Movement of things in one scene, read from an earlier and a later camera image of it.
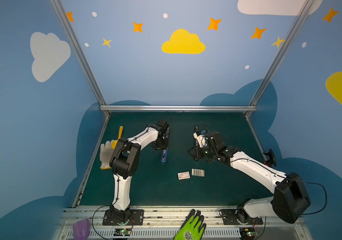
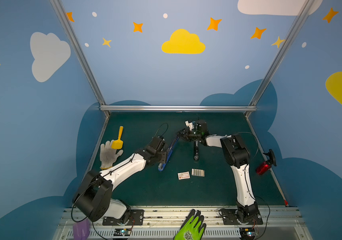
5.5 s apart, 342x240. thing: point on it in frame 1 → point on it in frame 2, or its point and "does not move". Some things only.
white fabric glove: x=106 y=154 does not move
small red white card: x=183 y=175 does not move
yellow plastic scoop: x=114 y=144 does not move
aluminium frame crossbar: x=177 y=108 does not move
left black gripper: x=162 y=141 → x=164 y=155
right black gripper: x=196 y=151 → x=195 y=139
